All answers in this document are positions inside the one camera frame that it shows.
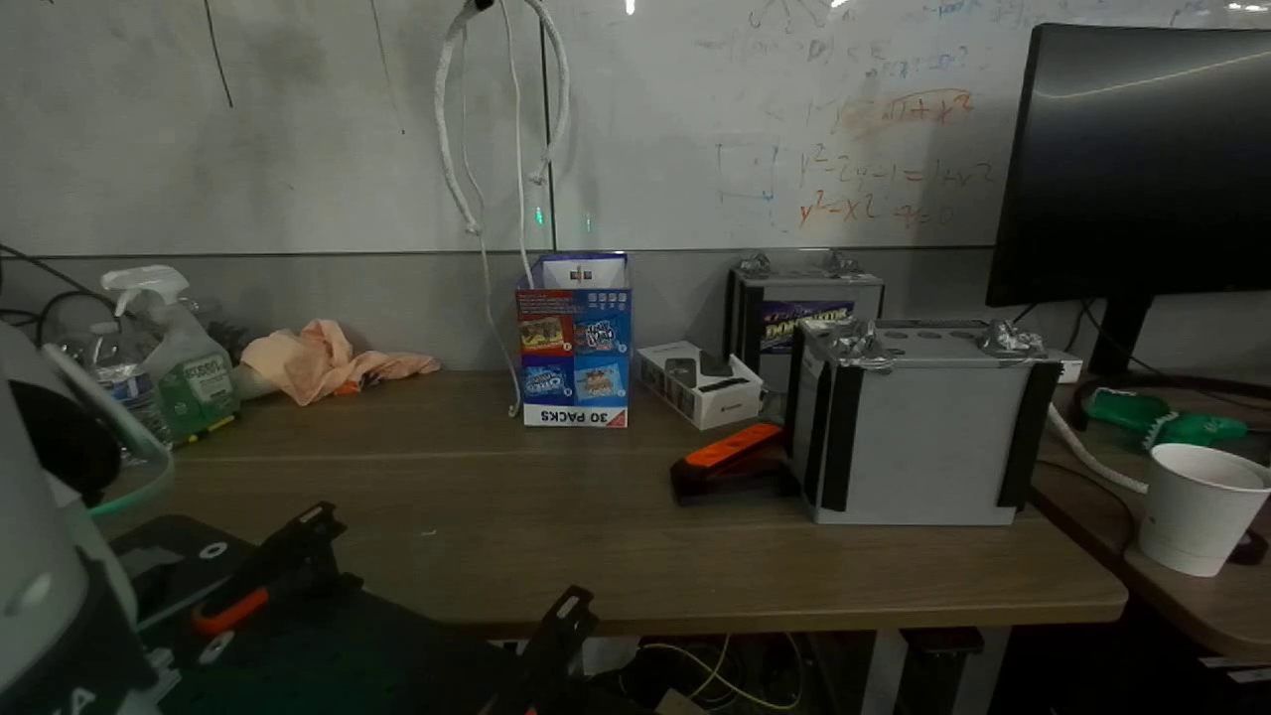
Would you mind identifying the peach crumpled cloth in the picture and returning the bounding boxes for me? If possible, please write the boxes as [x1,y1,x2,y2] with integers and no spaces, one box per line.
[240,317,440,406]

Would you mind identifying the large silver metal case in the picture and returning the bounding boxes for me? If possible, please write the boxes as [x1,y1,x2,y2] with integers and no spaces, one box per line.
[787,320,1059,525]

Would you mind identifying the black clamp with orange handle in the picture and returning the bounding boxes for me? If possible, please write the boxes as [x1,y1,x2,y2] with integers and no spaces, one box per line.
[174,499,347,639]

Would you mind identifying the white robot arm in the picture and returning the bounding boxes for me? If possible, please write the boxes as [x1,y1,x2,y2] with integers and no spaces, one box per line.
[0,328,152,715]

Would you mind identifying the small white open box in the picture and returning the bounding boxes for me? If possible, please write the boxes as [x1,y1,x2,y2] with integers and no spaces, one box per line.
[638,343,761,434]

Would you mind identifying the blue cardboard snack box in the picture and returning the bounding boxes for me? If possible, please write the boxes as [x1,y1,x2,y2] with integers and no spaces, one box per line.
[515,251,633,427]

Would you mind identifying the thin white rope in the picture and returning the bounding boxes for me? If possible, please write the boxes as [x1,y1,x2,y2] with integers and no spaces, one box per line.
[434,0,576,414]

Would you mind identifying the small silver metal case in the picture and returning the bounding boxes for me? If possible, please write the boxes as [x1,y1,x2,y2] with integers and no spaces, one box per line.
[724,255,887,398]

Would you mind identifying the green object behind cup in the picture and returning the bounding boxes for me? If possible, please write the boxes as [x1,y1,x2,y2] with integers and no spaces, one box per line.
[1082,384,1250,448]

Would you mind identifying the white paper cup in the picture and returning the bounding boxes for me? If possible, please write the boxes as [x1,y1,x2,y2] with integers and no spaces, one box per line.
[1135,444,1271,576]

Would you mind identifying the black computer monitor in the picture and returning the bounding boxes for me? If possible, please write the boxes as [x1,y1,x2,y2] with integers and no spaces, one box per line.
[986,22,1271,382]

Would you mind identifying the orange and black tool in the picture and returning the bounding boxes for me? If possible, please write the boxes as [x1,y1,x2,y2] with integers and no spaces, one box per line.
[671,419,787,499]

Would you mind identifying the clear spray bottle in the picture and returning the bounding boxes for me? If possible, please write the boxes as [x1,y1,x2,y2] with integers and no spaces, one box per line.
[98,262,240,444]

